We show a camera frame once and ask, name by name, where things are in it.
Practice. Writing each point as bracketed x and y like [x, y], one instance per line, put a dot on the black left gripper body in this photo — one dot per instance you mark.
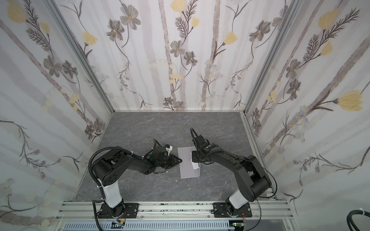
[169, 159]

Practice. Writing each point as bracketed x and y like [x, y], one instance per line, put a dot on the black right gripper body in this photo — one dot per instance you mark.
[197, 156]

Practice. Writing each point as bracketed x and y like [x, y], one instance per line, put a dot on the grey paper envelope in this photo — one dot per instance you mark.
[188, 169]

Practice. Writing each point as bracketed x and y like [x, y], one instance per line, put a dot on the blue bordered letter paper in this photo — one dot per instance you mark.
[194, 160]

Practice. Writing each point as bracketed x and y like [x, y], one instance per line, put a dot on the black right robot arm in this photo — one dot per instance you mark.
[252, 179]

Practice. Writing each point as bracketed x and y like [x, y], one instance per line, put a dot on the white slotted cable duct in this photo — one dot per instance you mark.
[183, 225]

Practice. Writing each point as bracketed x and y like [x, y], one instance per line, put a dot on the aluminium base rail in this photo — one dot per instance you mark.
[148, 211]

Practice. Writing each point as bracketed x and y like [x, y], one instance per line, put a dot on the black cable bundle corner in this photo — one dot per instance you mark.
[358, 220]

